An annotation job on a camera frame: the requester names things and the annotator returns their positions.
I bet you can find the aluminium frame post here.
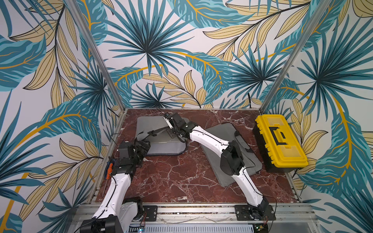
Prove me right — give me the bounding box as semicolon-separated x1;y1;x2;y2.
259;0;332;114
65;0;125;112

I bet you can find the left aluminium frame post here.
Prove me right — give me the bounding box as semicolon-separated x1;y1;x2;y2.
65;0;125;112

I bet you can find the right aluminium frame post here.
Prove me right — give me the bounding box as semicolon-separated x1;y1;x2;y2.
259;0;332;114

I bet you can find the aluminium front rail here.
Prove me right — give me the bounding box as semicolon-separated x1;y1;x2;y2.
68;202;321;225

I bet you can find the grey zippered laptop bag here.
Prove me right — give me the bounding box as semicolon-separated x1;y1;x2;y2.
136;116;187;156

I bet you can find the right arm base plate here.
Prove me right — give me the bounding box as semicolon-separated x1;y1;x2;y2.
234;204;276;221

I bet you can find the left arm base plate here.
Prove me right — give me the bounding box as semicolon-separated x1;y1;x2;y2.
136;205;158;222

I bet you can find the white ventilation grille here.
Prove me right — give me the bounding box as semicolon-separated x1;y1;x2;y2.
126;224;254;233

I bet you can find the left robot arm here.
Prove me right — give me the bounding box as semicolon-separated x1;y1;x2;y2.
75;140;151;233

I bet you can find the grey laptop sleeve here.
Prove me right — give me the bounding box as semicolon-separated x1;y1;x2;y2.
201;123;262;187

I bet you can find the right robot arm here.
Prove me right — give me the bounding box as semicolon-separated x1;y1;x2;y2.
163;113;276;220

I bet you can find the yellow black toolbox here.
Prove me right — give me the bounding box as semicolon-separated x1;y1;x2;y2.
253;114;309;173

